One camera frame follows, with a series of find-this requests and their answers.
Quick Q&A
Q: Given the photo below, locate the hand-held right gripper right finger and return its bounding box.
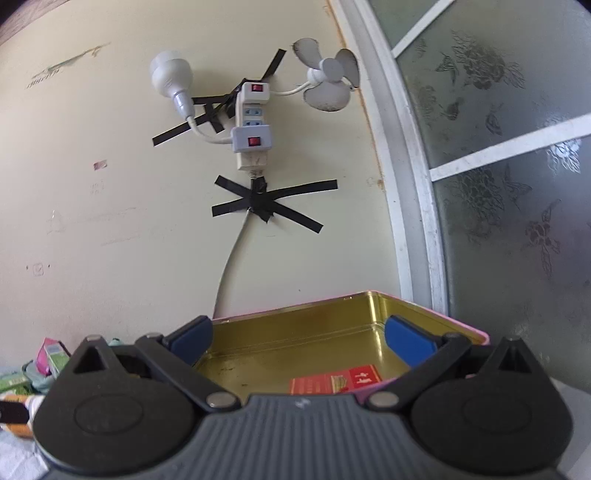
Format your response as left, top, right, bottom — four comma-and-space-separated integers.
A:
367, 316, 543, 412

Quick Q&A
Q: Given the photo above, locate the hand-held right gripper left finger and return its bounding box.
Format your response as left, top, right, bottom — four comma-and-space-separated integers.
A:
69, 316, 242, 412

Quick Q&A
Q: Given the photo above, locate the pink tin box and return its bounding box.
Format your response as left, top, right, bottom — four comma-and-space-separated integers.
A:
194, 290, 490, 398

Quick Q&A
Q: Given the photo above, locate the green and pink carton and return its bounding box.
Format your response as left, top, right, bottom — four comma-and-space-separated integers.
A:
36, 338, 71, 376

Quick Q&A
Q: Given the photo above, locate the orange and white tube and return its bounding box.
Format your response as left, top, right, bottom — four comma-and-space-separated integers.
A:
0, 391, 45, 439

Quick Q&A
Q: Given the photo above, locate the green patterned white pack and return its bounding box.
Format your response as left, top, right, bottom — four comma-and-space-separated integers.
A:
0, 371, 30, 394

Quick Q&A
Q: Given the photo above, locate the red card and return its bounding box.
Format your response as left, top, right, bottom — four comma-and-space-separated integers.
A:
290, 364, 385, 396

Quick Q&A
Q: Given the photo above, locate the patterned frosted window glass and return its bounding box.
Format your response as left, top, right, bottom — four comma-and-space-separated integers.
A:
369, 0, 591, 384

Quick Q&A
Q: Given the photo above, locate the black tape strip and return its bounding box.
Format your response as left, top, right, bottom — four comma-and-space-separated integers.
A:
211, 180, 339, 219
214, 175, 324, 235
191, 94, 241, 107
203, 103, 224, 136
152, 48, 287, 148

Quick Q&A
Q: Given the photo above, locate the striped bed sheet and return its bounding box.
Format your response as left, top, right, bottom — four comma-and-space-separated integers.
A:
0, 369, 591, 480

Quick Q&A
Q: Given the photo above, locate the white power strip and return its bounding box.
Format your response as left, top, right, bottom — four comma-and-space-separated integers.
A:
233, 90, 273, 174

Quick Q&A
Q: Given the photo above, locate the white light bulb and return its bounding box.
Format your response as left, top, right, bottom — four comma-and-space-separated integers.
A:
150, 52, 232, 145

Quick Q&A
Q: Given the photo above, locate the small white fan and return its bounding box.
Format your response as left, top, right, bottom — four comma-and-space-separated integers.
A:
276, 38, 360, 113

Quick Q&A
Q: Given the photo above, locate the white power plugs and cable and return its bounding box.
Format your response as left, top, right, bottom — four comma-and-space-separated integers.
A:
329, 0, 591, 319

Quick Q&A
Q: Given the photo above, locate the white switch adapter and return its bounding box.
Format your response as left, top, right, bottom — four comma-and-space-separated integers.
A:
230, 126, 273, 154

